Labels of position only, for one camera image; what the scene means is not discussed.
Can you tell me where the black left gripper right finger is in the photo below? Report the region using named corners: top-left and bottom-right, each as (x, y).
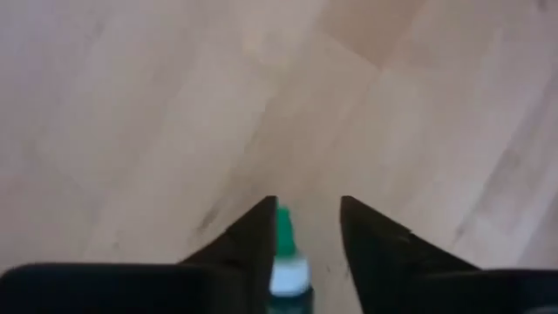
top-left (339, 195), bottom-right (558, 314)

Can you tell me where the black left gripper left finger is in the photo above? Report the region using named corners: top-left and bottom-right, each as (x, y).
top-left (0, 195), bottom-right (278, 314)

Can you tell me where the green food colouring bottle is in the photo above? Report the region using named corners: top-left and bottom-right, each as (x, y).
top-left (266, 207), bottom-right (316, 314)

